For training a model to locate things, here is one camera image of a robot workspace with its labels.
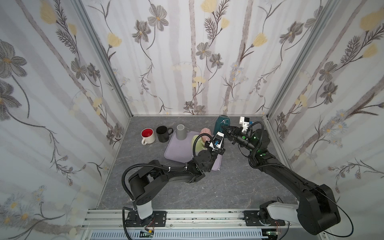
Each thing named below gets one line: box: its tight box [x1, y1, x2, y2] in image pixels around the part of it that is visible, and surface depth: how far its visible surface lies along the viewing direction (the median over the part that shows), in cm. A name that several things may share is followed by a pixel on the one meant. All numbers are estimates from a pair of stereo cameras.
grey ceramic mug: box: [176, 124, 191, 140], surface depth 103 cm
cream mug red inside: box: [140, 127, 156, 146], surface depth 103 cm
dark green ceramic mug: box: [213, 115, 231, 136], surface depth 78 cm
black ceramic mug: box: [156, 126, 174, 143], surface depth 103 cm
